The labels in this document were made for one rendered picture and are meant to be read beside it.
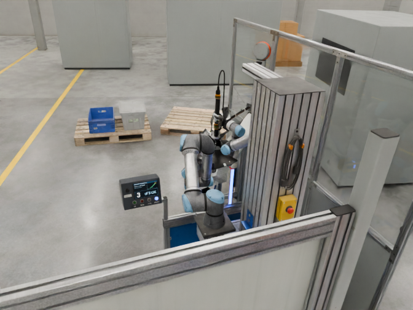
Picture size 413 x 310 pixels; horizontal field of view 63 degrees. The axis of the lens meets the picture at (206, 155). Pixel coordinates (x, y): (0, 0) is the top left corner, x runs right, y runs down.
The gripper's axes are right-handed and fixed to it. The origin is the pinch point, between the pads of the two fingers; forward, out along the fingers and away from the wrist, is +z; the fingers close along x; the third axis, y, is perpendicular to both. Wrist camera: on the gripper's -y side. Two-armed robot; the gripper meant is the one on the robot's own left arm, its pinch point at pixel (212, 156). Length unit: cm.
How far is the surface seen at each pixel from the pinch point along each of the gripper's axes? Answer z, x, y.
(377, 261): -4, 49, -130
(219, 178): 3.7, 21.1, -3.2
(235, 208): -8.5, 37.2, -24.6
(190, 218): -39, 36, -2
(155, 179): -61, -8, 8
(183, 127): 220, 82, 198
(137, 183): -71, -8, 15
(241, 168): 42, 30, -5
